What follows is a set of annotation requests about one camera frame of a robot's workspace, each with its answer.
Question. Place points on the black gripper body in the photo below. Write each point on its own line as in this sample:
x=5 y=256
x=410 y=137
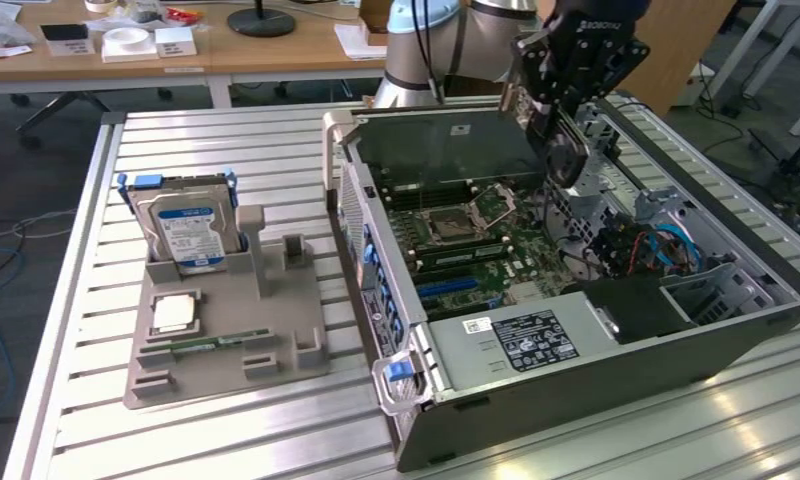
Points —
x=587 y=50

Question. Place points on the graphics card with metal bracket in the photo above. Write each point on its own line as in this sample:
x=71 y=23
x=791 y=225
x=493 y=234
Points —
x=563 y=155

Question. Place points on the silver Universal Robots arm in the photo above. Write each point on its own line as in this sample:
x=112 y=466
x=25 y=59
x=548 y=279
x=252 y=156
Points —
x=406 y=50

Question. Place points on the wooden cabinet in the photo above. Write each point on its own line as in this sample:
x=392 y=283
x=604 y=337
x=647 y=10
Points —
x=680 y=50

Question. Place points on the brown cardboard box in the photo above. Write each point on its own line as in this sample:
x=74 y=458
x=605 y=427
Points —
x=372 y=15

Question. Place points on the white papers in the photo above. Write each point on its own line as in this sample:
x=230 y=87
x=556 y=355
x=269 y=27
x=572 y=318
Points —
x=360 y=45

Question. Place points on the metal socket cover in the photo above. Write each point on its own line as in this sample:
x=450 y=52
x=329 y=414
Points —
x=496 y=202

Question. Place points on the silver metal drive cage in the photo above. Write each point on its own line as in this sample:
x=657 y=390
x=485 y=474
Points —
x=600 y=210

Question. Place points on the black RAM slot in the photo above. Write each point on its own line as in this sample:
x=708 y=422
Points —
x=420 y=189
x=426 y=201

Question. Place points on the CPU socket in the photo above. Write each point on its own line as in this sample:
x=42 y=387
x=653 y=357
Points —
x=449 y=225

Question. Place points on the green motherboard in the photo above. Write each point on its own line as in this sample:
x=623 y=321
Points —
x=527 y=250

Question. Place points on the black RAM stick white label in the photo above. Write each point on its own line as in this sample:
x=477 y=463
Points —
x=460 y=256

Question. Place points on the black round lamp base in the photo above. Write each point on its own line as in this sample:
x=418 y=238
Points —
x=261 y=22

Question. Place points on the blue expansion slot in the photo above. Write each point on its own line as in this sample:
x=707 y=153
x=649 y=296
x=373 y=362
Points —
x=446 y=286

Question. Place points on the silver disk bay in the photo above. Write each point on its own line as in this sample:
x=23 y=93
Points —
x=720 y=295

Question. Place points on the black plastic shroud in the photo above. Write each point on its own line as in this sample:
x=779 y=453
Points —
x=633 y=310

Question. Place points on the red small item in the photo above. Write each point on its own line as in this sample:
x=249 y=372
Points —
x=181 y=15

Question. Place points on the plain white box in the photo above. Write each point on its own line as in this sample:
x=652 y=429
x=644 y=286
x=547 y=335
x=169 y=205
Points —
x=174 y=42

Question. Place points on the clear bag dark content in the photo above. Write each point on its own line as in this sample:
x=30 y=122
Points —
x=140 y=17

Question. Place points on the flat white box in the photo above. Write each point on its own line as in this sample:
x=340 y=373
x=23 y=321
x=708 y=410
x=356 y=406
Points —
x=129 y=54

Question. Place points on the grey power supply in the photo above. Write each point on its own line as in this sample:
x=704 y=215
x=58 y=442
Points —
x=473 y=360

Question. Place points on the white tape roll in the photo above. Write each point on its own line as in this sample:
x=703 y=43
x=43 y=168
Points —
x=126 y=37

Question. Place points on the hard disk in blue caddy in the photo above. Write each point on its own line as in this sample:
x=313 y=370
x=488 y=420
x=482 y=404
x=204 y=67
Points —
x=186 y=235

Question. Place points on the small beige tape roll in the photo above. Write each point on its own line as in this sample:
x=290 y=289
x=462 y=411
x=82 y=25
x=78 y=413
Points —
x=98 y=5

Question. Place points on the blue case latch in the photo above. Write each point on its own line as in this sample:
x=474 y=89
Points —
x=396 y=372

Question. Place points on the grey parts rack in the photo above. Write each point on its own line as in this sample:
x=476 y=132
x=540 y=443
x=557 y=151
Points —
x=240 y=310

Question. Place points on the open dark PC case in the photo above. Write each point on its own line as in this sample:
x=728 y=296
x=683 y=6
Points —
x=573 y=400

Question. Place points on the white box black top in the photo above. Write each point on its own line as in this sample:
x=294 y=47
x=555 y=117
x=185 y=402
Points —
x=66 y=40

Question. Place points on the wooden desk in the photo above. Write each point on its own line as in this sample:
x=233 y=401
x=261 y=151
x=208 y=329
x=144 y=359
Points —
x=39 y=65

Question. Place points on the silver CPU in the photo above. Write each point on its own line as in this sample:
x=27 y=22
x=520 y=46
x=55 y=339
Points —
x=173 y=312

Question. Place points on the green RAM stick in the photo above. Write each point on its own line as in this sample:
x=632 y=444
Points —
x=206 y=344

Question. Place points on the white label card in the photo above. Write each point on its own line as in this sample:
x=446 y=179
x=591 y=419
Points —
x=6 y=51

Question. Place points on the crumpled plastic bag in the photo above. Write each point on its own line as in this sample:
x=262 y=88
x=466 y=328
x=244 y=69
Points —
x=0 y=25

